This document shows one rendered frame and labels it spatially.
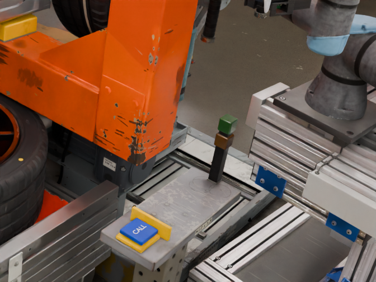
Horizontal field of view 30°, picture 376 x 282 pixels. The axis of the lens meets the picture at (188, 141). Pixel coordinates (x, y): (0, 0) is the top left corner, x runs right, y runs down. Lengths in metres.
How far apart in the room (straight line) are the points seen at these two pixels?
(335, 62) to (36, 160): 0.82
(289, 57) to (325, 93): 2.42
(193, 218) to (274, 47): 2.46
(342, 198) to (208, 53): 2.40
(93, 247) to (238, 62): 2.04
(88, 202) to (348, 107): 0.75
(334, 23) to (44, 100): 0.97
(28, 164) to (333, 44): 0.89
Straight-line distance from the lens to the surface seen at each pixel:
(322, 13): 1.36
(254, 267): 2.15
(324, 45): 1.37
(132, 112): 1.82
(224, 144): 1.94
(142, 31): 1.74
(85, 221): 1.98
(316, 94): 1.72
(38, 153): 1.94
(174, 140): 2.77
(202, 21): 2.53
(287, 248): 2.26
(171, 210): 1.88
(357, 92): 1.71
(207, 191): 1.98
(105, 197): 2.00
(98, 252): 2.13
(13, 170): 1.86
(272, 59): 4.05
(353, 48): 1.65
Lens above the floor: 1.57
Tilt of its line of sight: 31 degrees down
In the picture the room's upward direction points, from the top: 12 degrees clockwise
